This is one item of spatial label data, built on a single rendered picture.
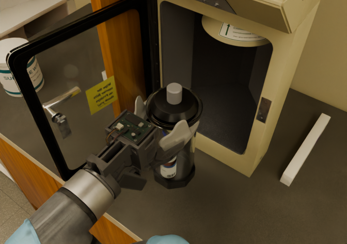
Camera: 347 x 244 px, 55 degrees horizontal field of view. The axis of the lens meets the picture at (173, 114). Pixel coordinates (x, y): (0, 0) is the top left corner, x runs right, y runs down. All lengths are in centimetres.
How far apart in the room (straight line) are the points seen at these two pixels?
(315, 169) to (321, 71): 33
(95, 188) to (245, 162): 49
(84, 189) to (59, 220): 5
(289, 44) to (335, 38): 49
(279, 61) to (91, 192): 40
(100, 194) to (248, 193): 50
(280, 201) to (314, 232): 10
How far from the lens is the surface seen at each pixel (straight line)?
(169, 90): 59
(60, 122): 72
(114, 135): 53
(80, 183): 51
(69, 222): 50
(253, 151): 85
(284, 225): 90
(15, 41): 121
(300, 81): 122
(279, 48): 64
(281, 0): 46
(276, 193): 94
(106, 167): 50
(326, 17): 108
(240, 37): 70
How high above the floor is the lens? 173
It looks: 48 degrees down
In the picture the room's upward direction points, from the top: straight up
